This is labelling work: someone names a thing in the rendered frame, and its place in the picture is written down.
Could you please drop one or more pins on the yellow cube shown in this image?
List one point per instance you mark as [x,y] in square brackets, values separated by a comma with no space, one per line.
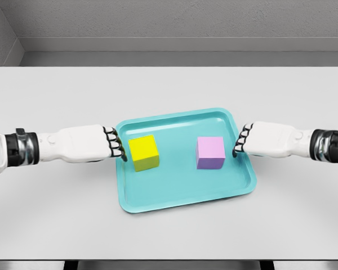
[143,152]

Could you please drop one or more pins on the pink cube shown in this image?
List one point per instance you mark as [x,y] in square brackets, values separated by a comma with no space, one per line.
[210,152]

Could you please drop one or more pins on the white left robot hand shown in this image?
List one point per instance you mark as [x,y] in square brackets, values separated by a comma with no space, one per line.
[87,142]

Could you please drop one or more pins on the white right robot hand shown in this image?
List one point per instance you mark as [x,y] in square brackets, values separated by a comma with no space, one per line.
[266,139]

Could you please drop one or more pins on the teal rectangular tray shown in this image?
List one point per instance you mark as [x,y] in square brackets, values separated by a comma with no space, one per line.
[183,180]

